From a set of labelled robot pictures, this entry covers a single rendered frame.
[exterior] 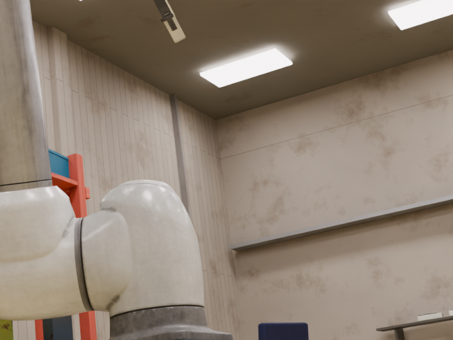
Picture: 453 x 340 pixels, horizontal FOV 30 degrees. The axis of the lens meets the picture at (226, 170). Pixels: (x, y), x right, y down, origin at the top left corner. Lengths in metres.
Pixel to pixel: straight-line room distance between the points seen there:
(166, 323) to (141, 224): 0.16
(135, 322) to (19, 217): 0.24
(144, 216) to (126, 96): 10.60
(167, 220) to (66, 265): 0.17
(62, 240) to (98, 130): 9.73
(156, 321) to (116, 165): 9.94
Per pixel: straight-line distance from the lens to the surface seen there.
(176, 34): 2.08
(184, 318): 1.32
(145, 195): 1.36
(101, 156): 10.96
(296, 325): 5.11
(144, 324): 1.31
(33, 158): 1.38
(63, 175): 5.63
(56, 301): 1.36
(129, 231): 1.34
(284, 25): 11.39
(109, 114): 11.41
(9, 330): 2.70
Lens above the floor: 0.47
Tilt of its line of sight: 17 degrees up
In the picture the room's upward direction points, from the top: 7 degrees counter-clockwise
